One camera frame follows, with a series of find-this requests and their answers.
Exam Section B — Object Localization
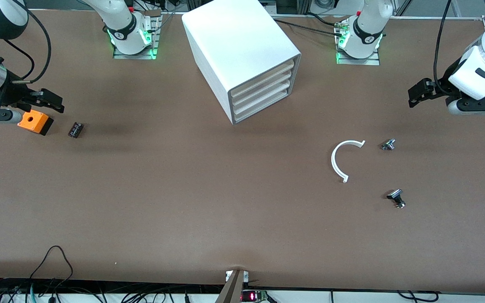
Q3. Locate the orange box with black base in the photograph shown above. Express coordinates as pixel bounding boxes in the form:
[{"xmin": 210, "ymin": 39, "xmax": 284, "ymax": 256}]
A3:
[{"xmin": 17, "ymin": 109, "xmax": 54, "ymax": 136}]

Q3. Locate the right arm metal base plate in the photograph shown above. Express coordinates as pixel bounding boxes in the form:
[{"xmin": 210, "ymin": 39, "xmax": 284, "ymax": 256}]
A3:
[{"xmin": 113, "ymin": 11, "xmax": 162, "ymax": 60}]

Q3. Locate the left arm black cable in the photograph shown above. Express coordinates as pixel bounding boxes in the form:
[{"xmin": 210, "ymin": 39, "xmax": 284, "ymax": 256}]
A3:
[{"xmin": 434, "ymin": 0, "xmax": 453, "ymax": 91}]

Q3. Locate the black rectangular push switch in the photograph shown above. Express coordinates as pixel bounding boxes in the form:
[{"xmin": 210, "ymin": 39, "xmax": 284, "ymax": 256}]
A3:
[{"xmin": 386, "ymin": 189, "xmax": 406, "ymax": 209}]

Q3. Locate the black curved cable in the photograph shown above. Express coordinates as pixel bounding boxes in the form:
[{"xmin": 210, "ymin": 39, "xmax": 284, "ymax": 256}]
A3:
[{"xmin": 396, "ymin": 290, "xmax": 439, "ymax": 303}]

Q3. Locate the white semicircular plastic bracket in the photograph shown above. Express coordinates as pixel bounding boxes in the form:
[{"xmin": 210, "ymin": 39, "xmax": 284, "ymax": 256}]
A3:
[{"xmin": 331, "ymin": 140, "xmax": 366, "ymax": 183}]

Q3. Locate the device with red display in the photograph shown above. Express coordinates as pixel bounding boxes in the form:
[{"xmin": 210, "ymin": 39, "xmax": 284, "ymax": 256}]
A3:
[{"xmin": 241, "ymin": 289, "xmax": 270, "ymax": 303}]

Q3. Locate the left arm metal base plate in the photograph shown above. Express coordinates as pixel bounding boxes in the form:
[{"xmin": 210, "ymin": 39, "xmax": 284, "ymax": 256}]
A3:
[{"xmin": 335, "ymin": 19, "xmax": 381, "ymax": 66}]

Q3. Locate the white mount bracket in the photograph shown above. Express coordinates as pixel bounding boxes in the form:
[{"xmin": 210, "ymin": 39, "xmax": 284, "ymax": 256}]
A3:
[{"xmin": 225, "ymin": 270, "xmax": 250, "ymax": 282}]

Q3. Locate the black looped cable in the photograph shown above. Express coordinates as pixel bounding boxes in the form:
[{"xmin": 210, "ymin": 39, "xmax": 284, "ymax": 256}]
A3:
[{"xmin": 29, "ymin": 245, "xmax": 74, "ymax": 291}]

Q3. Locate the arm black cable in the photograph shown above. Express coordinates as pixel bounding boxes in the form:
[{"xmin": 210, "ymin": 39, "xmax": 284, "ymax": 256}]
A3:
[
  {"xmin": 434, "ymin": 0, "xmax": 453, "ymax": 91},
  {"xmin": 3, "ymin": 6, "xmax": 52, "ymax": 85}
]

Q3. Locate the brown camera mount bar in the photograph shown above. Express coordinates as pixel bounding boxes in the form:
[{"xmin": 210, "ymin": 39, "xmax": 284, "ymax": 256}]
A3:
[{"xmin": 214, "ymin": 269, "xmax": 245, "ymax": 303}]

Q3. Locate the short black table cable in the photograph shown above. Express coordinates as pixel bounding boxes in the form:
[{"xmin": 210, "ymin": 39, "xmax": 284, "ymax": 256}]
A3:
[{"xmin": 306, "ymin": 13, "xmax": 344, "ymax": 27}]

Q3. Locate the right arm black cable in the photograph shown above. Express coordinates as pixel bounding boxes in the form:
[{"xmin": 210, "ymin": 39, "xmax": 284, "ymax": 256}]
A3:
[{"xmin": 3, "ymin": 6, "xmax": 52, "ymax": 85}]

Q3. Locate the white pull-out drawer tray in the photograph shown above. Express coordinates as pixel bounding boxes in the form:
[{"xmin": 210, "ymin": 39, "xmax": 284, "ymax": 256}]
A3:
[{"xmin": 230, "ymin": 60, "xmax": 296, "ymax": 98}]

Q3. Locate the long black table cable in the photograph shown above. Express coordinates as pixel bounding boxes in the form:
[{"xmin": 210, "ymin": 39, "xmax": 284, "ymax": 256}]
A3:
[{"xmin": 273, "ymin": 19, "xmax": 346, "ymax": 38}]

